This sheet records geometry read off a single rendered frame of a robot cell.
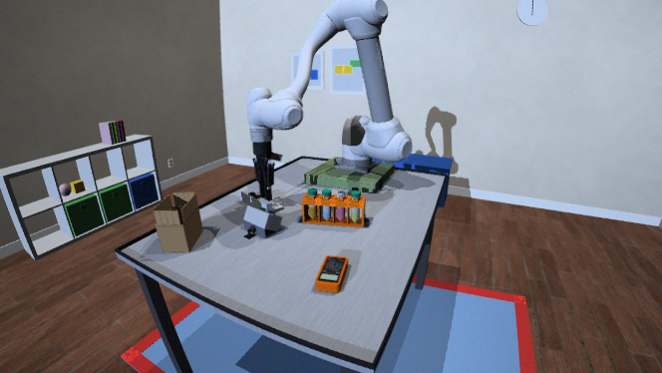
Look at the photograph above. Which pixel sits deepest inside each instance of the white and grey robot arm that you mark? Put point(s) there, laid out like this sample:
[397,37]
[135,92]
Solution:
[386,139]

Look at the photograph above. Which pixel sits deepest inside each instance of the brown cardboard box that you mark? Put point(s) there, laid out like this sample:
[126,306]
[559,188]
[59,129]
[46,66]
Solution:
[179,226]

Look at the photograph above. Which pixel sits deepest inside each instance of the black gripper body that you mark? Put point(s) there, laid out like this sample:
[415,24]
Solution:
[262,151]

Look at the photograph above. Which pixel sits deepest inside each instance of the orange multimeter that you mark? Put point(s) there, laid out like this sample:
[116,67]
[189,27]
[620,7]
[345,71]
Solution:
[331,274]

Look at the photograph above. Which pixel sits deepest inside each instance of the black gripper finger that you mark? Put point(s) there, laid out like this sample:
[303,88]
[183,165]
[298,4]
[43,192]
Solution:
[268,174]
[259,176]

